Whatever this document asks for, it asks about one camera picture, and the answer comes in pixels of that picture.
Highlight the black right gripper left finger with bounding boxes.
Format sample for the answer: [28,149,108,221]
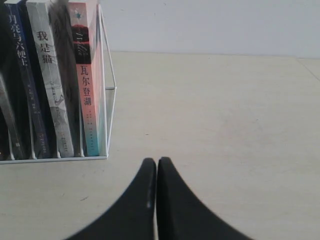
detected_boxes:
[69,158,157,240]

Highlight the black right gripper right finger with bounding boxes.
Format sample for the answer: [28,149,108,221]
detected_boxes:
[156,157,250,240]

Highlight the dark blue moon book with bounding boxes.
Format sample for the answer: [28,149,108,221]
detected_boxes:
[4,0,55,159]

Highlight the black spine book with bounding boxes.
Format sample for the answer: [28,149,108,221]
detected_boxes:
[0,0,28,160]

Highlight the pink red spine book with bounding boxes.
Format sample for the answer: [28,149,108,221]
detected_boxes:
[68,0,105,157]

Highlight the grey white spine book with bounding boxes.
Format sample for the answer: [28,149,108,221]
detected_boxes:
[26,0,74,158]

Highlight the white wire book rack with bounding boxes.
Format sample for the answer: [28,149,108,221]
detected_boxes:
[0,0,117,164]

